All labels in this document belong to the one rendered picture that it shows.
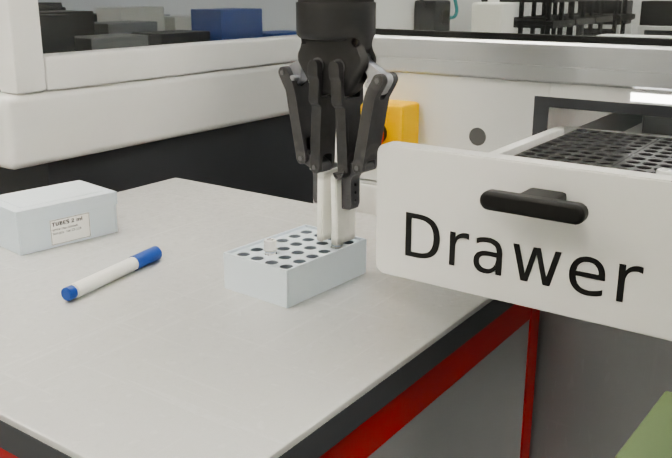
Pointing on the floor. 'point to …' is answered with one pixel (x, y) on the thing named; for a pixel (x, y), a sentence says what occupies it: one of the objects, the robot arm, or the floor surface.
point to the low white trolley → (249, 349)
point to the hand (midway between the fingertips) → (336, 205)
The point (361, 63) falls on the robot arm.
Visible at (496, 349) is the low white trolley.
